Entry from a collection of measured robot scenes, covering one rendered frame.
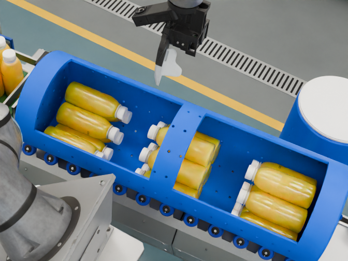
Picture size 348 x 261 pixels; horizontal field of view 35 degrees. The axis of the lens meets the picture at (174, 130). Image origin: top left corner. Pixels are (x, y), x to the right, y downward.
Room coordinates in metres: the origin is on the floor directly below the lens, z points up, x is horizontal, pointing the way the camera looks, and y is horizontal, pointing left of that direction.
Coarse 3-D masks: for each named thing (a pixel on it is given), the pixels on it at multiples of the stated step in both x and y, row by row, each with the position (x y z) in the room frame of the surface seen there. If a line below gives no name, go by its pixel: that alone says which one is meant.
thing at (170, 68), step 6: (168, 54) 0.85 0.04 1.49; (174, 54) 0.85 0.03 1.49; (168, 60) 0.85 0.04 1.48; (174, 60) 0.85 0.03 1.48; (156, 66) 0.83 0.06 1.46; (162, 66) 0.84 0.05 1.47; (168, 66) 0.84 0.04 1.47; (174, 66) 0.84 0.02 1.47; (156, 72) 0.83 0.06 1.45; (162, 72) 0.83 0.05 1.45; (168, 72) 0.83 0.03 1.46; (174, 72) 0.83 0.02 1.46; (180, 72) 0.83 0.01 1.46; (156, 78) 0.83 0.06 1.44; (156, 84) 0.82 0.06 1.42
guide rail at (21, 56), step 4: (16, 52) 1.25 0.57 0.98; (20, 52) 1.25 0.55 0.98; (20, 56) 1.25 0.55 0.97; (24, 56) 1.24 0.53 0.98; (28, 56) 1.24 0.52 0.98; (24, 60) 1.24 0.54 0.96; (28, 60) 1.24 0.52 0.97; (32, 60) 1.23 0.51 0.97; (36, 60) 1.23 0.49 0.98; (32, 64) 1.23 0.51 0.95
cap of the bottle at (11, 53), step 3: (3, 51) 1.15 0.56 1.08; (6, 51) 1.15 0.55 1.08; (9, 51) 1.15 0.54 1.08; (12, 51) 1.16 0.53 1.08; (3, 54) 1.14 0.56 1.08; (6, 54) 1.14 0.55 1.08; (9, 54) 1.14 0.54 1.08; (12, 54) 1.14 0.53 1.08; (15, 54) 1.15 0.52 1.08; (3, 57) 1.13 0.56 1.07; (6, 57) 1.13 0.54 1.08; (9, 57) 1.13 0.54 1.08; (12, 57) 1.14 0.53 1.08; (15, 57) 1.15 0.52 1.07; (6, 60) 1.13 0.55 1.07; (9, 60) 1.13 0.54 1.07; (12, 60) 1.13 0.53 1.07
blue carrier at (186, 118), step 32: (64, 64) 1.01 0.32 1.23; (32, 96) 0.90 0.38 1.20; (64, 96) 1.08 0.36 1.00; (128, 96) 1.07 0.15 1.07; (160, 96) 0.97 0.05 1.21; (32, 128) 0.85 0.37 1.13; (128, 128) 1.01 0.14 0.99; (192, 128) 0.86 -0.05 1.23; (224, 128) 0.99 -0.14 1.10; (96, 160) 0.79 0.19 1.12; (128, 160) 0.92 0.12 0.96; (160, 160) 0.78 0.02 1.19; (224, 160) 0.95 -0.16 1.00; (256, 160) 0.95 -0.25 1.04; (288, 160) 0.93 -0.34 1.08; (320, 160) 0.85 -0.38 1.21; (160, 192) 0.74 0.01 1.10; (224, 192) 0.87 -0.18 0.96; (320, 192) 0.75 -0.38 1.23; (224, 224) 0.69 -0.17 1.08; (320, 224) 0.68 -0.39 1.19; (288, 256) 0.65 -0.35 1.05; (320, 256) 0.63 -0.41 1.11
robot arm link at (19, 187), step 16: (0, 144) 0.58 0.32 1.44; (0, 160) 0.52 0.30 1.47; (16, 160) 0.56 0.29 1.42; (0, 176) 0.49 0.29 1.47; (16, 176) 0.51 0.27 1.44; (0, 192) 0.47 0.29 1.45; (16, 192) 0.48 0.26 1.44; (0, 208) 0.45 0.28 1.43; (16, 208) 0.46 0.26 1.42; (0, 224) 0.43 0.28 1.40
